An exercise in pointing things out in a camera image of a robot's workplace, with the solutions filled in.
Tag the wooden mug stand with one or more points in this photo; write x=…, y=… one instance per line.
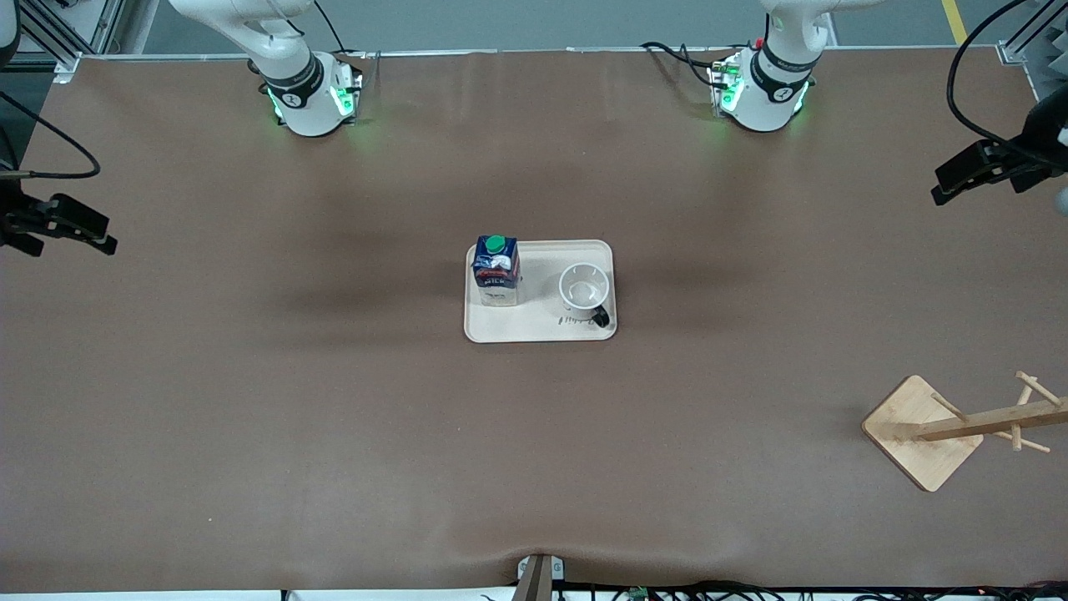
x=918, y=442

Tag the aluminium frame strut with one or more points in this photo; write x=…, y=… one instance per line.
x=1014, y=52
x=67, y=58

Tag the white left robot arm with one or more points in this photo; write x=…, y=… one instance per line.
x=763, y=104

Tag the cream rectangular tray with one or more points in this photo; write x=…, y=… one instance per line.
x=542, y=325

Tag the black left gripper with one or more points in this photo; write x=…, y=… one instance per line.
x=1037, y=148

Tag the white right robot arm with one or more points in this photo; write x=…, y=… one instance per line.
x=309, y=108

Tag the metal table edge bracket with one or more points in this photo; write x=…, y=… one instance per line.
x=538, y=580

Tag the blue milk carton green cap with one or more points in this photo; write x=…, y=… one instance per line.
x=496, y=271

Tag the white smiley face mug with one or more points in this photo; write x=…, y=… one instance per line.
x=584, y=288

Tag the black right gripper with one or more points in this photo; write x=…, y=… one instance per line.
x=10, y=219

